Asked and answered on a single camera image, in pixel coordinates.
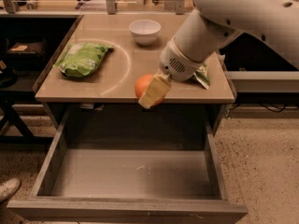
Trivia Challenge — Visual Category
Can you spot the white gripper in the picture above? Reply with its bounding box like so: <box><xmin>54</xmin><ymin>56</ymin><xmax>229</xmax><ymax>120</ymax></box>
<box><xmin>137</xmin><ymin>39</ymin><xmax>202</xmax><ymax>109</ymax></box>

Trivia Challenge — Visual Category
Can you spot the orange fruit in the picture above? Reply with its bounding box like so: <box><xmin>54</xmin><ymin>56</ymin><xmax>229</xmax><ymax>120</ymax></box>
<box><xmin>135</xmin><ymin>75</ymin><xmax>164</xmax><ymax>108</ymax></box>

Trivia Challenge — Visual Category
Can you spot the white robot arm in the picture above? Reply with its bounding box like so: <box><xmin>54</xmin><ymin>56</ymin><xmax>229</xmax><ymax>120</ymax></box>
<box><xmin>138</xmin><ymin>0</ymin><xmax>299</xmax><ymax>109</ymax></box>

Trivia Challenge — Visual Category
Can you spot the grey drawer cabinet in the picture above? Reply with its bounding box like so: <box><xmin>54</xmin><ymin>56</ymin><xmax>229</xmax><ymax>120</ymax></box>
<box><xmin>32</xmin><ymin>13</ymin><xmax>237</xmax><ymax>135</ymax></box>

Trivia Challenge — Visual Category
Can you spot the open grey top drawer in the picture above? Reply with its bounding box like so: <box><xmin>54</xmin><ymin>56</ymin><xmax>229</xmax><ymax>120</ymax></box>
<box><xmin>7</xmin><ymin>105</ymin><xmax>247</xmax><ymax>224</ymax></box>

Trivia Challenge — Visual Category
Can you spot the dark green chip bag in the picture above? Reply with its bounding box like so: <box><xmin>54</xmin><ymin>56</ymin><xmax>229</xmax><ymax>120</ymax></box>
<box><xmin>192</xmin><ymin>63</ymin><xmax>210</xmax><ymax>90</ymax></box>

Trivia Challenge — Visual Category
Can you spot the white bowl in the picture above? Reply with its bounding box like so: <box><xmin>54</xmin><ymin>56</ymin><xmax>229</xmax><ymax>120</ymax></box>
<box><xmin>129</xmin><ymin>20</ymin><xmax>161</xmax><ymax>46</ymax></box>

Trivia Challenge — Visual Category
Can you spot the light green snack bag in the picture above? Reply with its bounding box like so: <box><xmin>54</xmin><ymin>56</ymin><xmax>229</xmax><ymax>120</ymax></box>
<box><xmin>54</xmin><ymin>42</ymin><xmax>113</xmax><ymax>78</ymax></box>

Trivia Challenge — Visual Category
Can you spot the white shoe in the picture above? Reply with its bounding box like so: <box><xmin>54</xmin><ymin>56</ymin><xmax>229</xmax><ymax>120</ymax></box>
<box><xmin>0</xmin><ymin>178</ymin><xmax>21</xmax><ymax>203</ymax></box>

